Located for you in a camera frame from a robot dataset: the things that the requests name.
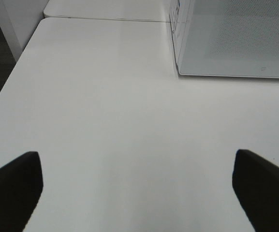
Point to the white microwave door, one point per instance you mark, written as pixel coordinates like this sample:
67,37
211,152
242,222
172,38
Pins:
233,38

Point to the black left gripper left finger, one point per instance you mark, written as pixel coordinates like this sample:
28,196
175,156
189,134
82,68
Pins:
21,185

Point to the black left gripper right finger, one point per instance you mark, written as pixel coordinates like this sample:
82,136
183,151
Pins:
255,182

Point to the white microwave oven body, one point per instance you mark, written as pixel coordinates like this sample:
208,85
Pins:
180,14

